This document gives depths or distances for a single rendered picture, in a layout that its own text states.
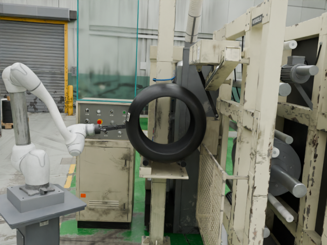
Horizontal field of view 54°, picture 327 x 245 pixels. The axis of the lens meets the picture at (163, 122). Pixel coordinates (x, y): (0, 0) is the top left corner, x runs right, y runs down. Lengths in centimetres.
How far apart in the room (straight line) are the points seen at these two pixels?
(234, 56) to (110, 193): 186
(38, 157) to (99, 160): 97
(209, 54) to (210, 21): 1035
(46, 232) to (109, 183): 98
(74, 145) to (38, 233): 63
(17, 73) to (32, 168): 62
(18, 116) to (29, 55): 948
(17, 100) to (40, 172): 51
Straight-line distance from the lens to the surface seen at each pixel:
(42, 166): 228
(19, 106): 239
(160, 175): 241
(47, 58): 1169
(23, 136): 242
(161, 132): 270
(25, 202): 225
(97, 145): 309
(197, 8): 305
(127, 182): 316
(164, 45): 266
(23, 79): 222
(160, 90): 226
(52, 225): 241
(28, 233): 236
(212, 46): 207
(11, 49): 1191
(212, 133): 267
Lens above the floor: 157
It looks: 9 degrees down
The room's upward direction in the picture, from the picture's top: 3 degrees clockwise
